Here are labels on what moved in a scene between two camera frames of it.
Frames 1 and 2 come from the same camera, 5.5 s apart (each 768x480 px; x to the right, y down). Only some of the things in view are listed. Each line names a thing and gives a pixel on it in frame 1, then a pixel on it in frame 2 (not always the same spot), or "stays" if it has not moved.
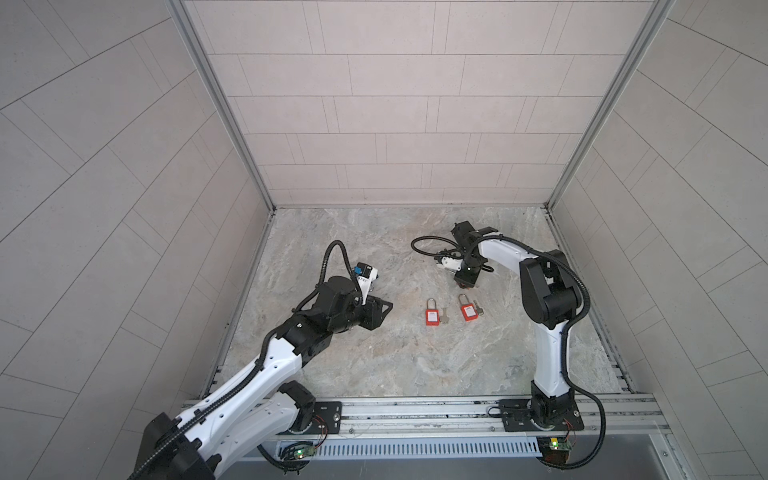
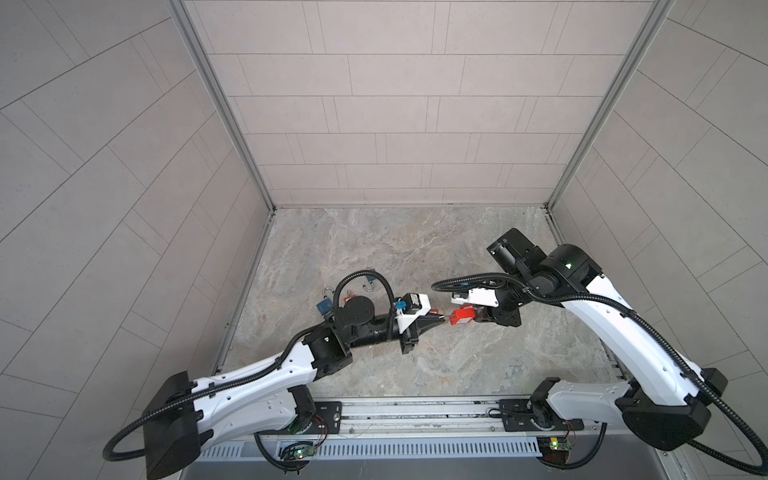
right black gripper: (464, 280) → (491, 314)
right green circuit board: (554, 449) stays
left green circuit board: (304, 452) stays
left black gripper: (371, 319) → (421, 325)
